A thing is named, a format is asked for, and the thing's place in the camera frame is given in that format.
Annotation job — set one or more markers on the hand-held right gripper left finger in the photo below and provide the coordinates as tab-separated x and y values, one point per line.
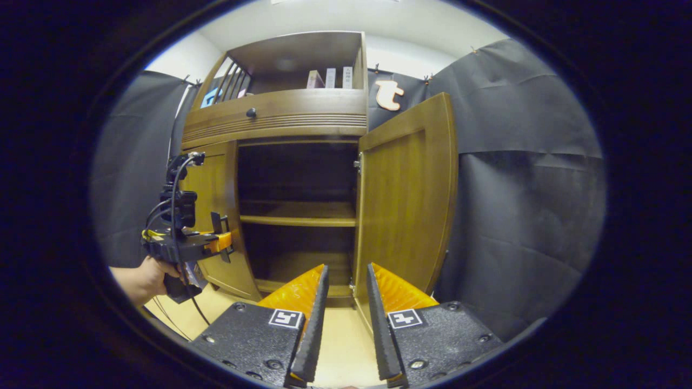
313	335

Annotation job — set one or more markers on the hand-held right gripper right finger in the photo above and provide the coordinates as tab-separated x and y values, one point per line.
381	335

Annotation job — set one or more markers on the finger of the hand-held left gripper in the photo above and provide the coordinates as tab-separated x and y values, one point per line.
219	243

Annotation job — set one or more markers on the wooden cabinet door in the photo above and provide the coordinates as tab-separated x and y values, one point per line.
213	178
405	205

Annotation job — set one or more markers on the wooden double-door shoe cabinet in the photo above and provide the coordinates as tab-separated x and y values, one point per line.
297	131

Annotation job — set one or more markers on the wooden cabinet drawer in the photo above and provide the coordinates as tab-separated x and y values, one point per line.
303	105

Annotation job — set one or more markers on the metal door hinge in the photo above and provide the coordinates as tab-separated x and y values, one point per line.
357	162

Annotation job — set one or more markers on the wooden inner shelf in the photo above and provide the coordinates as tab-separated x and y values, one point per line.
297	216

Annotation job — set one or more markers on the pink book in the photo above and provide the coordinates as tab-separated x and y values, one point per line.
314	80

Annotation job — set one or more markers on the grey book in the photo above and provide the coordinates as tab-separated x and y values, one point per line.
330	78

